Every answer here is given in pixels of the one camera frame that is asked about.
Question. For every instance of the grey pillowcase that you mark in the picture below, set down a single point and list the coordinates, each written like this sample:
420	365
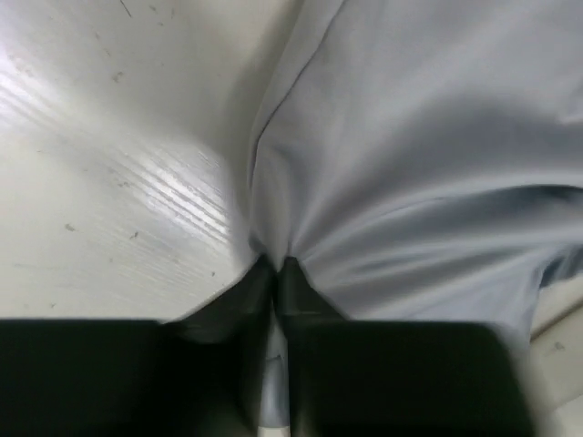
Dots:
422	160

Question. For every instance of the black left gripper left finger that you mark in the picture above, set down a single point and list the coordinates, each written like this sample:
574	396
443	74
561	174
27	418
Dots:
214	371

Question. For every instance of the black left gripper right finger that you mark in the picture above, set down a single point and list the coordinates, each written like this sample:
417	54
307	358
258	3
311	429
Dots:
297	307

